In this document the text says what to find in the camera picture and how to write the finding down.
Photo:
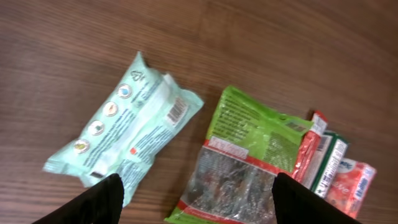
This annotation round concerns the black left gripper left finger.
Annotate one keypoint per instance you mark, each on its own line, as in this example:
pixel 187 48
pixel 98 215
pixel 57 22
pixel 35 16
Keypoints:
pixel 100 204

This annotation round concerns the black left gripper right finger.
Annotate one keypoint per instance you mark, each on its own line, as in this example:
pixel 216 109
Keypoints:
pixel 295 204

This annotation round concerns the red stick sachet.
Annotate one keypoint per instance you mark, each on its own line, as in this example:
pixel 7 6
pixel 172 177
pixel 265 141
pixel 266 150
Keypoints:
pixel 309 145

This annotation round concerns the green snack bag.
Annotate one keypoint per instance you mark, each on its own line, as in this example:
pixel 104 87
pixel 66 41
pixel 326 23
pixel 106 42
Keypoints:
pixel 247 144

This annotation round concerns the mint wet wipes pack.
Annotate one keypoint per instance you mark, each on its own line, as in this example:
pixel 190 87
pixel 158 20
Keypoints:
pixel 145 111

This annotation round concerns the pink tissue pack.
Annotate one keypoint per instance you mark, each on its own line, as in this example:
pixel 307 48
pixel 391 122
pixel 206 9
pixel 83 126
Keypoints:
pixel 350 185

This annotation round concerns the green white medicine box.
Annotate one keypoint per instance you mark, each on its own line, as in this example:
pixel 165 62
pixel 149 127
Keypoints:
pixel 324 163

